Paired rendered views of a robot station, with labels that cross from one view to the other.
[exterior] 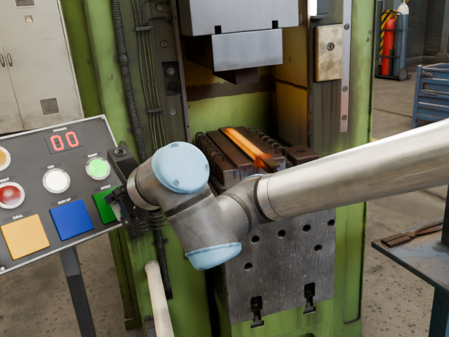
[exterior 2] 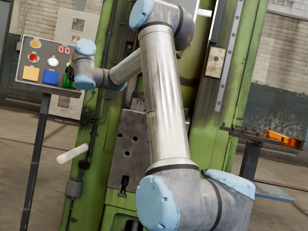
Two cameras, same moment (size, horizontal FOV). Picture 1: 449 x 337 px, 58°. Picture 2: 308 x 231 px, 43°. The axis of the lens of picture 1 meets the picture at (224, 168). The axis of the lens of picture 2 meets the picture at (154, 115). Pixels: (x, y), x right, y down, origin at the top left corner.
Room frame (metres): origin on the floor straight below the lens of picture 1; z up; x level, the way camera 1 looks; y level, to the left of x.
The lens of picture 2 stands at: (-0.94, -0.85, 1.09)
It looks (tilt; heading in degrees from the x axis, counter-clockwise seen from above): 5 degrees down; 19
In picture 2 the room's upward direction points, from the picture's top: 11 degrees clockwise
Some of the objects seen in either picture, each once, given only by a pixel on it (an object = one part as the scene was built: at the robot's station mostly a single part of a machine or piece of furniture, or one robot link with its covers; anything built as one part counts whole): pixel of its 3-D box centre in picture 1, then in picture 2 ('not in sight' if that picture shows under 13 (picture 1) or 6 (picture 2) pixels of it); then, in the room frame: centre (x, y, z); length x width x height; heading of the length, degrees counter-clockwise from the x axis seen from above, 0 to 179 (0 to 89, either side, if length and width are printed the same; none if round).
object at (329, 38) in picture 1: (328, 53); (215, 62); (1.33, -0.37, 1.27); 0.09 x 0.02 x 0.17; 104
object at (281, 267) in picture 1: (252, 216); (153, 147); (1.36, -0.09, 0.69); 0.56 x 0.38 x 0.45; 14
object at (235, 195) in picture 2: not in sight; (223, 203); (0.21, -0.71, 0.79); 0.17 x 0.15 x 0.18; 141
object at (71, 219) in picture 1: (71, 219); (51, 77); (0.82, 0.35, 1.01); 0.07 x 0.05 x 0.07; 129
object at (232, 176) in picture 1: (234, 152); (152, 103); (1.34, -0.04, 0.96); 0.42 x 0.20 x 0.09; 14
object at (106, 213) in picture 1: (112, 204); (69, 81); (0.88, 0.28, 1.01); 0.07 x 0.05 x 0.07; 129
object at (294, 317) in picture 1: (258, 313); (138, 218); (1.36, -0.09, 0.23); 0.55 x 0.37 x 0.47; 14
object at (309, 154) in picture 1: (300, 160); (180, 112); (1.23, -0.25, 0.95); 0.12 x 0.08 x 0.06; 14
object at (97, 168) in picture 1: (97, 168); not in sight; (0.92, 0.30, 1.09); 0.05 x 0.03 x 0.04; 104
